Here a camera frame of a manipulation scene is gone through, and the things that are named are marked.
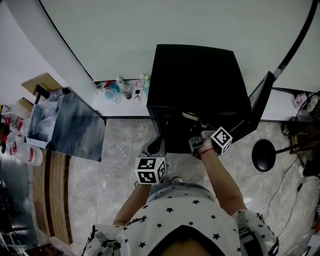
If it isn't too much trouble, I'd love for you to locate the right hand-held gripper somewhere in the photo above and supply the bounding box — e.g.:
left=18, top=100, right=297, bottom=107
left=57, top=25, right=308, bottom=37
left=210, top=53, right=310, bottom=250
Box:
left=188, top=116, right=234, bottom=160

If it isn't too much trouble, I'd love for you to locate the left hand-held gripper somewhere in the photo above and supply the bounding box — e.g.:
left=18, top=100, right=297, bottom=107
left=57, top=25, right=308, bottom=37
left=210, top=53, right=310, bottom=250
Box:
left=134, top=136, right=167, bottom=186

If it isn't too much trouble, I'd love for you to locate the beige rectangular tray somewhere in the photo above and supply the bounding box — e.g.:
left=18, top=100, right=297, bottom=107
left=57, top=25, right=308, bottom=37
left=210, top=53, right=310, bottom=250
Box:
left=181, top=111, right=199, bottom=121

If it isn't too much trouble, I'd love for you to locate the black cabinet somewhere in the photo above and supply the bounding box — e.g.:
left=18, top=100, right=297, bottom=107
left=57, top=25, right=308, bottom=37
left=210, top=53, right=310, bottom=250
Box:
left=146, top=44, right=276, bottom=155

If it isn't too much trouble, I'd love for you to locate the person's right forearm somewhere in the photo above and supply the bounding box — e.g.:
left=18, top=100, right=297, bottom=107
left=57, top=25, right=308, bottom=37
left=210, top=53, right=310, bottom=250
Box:
left=199, top=148, right=247, bottom=216

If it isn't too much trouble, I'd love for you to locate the person's left forearm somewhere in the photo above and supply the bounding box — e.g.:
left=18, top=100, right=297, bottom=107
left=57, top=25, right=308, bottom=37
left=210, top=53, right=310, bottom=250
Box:
left=112, top=183, right=152, bottom=227

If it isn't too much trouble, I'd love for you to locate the white star-print shirt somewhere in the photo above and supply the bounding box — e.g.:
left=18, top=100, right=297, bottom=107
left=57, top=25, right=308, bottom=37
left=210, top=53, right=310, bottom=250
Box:
left=82, top=190, right=280, bottom=256

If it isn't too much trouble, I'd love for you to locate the black standing floor fan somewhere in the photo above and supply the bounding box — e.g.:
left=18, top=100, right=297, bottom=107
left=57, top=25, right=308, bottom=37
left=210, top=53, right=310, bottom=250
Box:
left=251, top=90, right=320, bottom=179

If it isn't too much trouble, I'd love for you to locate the small white card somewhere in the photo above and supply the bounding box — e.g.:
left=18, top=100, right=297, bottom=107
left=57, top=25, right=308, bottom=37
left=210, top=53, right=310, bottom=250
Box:
left=132, top=87, right=145, bottom=105

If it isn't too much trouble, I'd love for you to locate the clear glass cup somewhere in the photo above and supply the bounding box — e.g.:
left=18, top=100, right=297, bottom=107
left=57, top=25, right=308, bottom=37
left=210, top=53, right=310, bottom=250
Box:
left=122, top=85, right=134, bottom=100

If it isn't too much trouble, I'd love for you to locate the grey marbled glass table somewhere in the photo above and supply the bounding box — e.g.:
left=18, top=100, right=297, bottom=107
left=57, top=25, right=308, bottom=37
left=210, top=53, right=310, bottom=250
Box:
left=24, top=86, right=107, bottom=162

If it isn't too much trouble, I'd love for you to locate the blue cup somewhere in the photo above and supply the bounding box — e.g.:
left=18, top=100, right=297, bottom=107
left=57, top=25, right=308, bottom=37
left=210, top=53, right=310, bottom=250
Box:
left=104, top=87, right=120, bottom=100

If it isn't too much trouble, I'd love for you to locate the wooden slat board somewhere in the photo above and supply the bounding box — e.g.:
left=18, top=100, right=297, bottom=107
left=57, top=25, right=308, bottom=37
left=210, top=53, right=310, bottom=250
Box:
left=31, top=148, right=74, bottom=246

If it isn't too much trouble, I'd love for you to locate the pink plush toy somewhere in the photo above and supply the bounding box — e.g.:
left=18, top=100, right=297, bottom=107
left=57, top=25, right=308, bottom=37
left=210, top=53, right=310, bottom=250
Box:
left=293, top=93, right=309, bottom=106

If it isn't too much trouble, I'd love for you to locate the clear plastic bottle red label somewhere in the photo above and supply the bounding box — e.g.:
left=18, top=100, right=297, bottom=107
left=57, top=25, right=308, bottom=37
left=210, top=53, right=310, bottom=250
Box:
left=24, top=145, right=44, bottom=166

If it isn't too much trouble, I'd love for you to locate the cardboard box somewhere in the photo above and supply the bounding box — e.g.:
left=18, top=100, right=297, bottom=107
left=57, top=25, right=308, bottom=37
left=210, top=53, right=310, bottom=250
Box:
left=20, top=72, right=64, bottom=96

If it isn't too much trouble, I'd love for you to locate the grey harness strap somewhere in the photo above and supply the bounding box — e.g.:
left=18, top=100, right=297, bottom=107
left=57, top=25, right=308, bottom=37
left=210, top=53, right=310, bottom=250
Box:
left=93, top=231, right=122, bottom=256
left=236, top=211, right=256, bottom=251

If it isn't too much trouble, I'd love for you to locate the black floor cable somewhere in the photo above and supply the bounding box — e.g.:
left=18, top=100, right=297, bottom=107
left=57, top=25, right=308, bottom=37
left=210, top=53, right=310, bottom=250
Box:
left=262, top=156, right=309, bottom=239

